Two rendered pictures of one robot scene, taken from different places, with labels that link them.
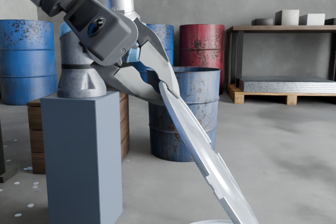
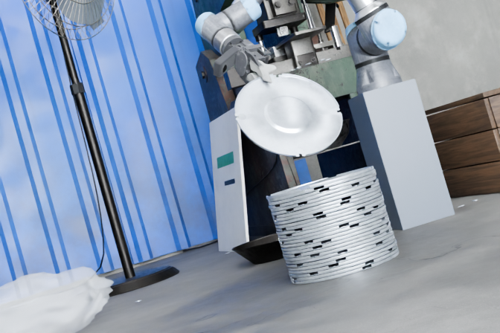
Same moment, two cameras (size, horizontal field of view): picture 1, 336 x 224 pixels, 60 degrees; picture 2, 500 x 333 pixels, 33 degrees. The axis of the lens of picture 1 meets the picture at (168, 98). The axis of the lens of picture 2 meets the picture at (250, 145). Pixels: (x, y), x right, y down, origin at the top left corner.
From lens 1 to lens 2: 217 cm
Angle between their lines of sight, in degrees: 68
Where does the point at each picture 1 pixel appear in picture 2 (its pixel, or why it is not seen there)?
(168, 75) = (260, 73)
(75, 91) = (359, 88)
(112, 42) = (217, 70)
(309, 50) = not seen: outside the picture
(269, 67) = not seen: outside the picture
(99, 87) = (379, 79)
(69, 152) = (368, 144)
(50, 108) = (353, 107)
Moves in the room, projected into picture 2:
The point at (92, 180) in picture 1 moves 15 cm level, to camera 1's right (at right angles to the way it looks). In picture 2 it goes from (382, 167) to (408, 161)
